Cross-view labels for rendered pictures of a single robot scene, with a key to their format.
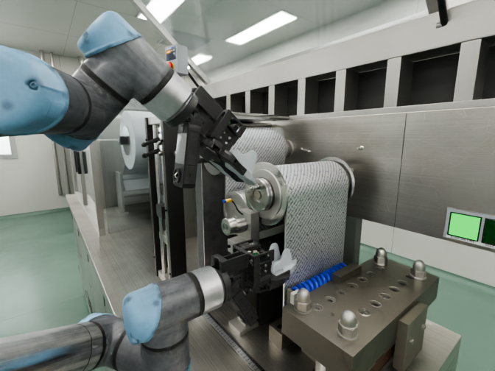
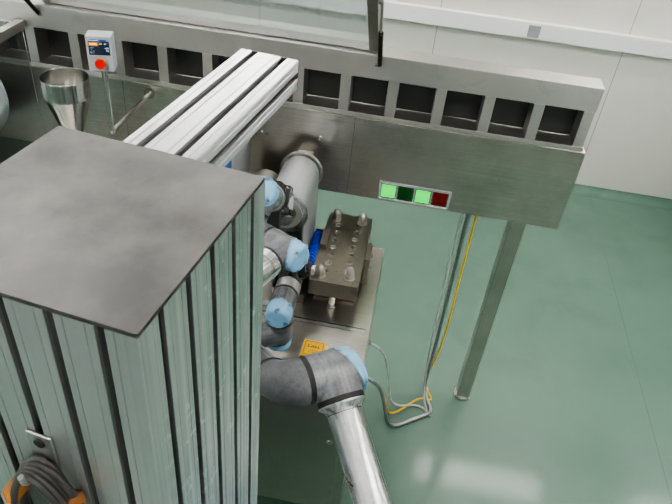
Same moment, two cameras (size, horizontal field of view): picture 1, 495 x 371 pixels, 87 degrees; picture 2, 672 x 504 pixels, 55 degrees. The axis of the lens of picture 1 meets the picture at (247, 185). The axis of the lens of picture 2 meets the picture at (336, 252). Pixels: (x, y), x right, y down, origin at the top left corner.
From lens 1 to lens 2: 1.58 m
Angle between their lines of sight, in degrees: 50
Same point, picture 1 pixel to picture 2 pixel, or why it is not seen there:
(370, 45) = (327, 57)
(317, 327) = (334, 281)
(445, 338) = (377, 254)
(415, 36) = (361, 65)
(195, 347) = not seen: hidden behind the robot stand
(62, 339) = not seen: hidden behind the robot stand
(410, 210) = (357, 182)
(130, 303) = (281, 310)
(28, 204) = not seen: outside the picture
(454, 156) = (383, 150)
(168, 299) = (291, 301)
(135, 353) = (271, 334)
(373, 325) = (357, 268)
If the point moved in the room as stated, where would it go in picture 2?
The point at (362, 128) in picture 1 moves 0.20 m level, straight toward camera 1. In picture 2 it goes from (320, 122) to (341, 151)
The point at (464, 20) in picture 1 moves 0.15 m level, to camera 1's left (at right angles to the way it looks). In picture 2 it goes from (390, 68) to (356, 79)
